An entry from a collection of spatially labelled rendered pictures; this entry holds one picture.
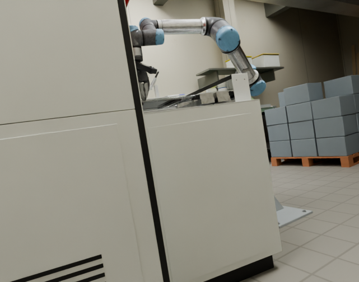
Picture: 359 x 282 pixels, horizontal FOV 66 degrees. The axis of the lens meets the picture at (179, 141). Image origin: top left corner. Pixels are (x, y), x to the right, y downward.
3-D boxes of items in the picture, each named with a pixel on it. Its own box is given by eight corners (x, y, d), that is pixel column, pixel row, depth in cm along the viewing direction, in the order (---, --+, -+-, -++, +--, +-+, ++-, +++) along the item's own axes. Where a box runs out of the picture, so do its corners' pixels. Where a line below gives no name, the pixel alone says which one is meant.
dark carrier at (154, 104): (126, 104, 130) (126, 102, 130) (115, 113, 162) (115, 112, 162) (192, 97, 143) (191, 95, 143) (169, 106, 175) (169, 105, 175)
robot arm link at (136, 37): (140, 23, 132) (122, 24, 130) (144, 46, 132) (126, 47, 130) (139, 29, 139) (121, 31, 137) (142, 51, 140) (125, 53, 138)
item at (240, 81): (236, 103, 132) (231, 74, 132) (189, 116, 184) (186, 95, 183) (251, 100, 136) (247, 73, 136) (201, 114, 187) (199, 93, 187)
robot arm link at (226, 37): (259, 78, 184) (223, 14, 147) (270, 90, 174) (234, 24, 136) (244, 89, 187) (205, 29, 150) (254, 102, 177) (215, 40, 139)
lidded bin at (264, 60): (266, 71, 607) (264, 59, 606) (281, 66, 572) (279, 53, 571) (250, 72, 582) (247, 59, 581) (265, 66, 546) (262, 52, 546)
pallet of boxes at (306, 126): (376, 156, 365) (364, 74, 362) (349, 167, 324) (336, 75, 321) (299, 157, 456) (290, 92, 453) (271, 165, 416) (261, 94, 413)
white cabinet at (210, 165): (163, 319, 110) (130, 116, 107) (121, 243, 199) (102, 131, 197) (288, 266, 133) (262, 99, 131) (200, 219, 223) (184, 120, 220)
